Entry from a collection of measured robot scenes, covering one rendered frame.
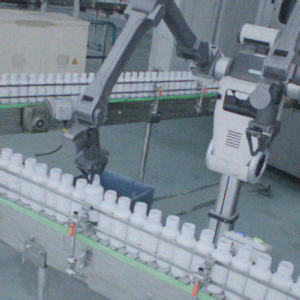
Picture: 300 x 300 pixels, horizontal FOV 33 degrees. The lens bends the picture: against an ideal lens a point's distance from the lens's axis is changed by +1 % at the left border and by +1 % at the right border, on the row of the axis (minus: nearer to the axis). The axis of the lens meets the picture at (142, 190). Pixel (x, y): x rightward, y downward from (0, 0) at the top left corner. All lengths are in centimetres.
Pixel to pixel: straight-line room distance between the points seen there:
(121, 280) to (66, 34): 446
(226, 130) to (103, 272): 74
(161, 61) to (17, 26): 274
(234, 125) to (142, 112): 175
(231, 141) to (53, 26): 400
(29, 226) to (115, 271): 38
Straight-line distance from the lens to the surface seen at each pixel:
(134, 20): 162
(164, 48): 763
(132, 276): 164
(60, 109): 307
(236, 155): 202
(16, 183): 190
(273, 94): 142
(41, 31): 572
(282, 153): 544
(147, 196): 225
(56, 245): 180
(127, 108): 359
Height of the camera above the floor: 184
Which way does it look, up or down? 24 degrees down
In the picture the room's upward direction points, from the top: 9 degrees clockwise
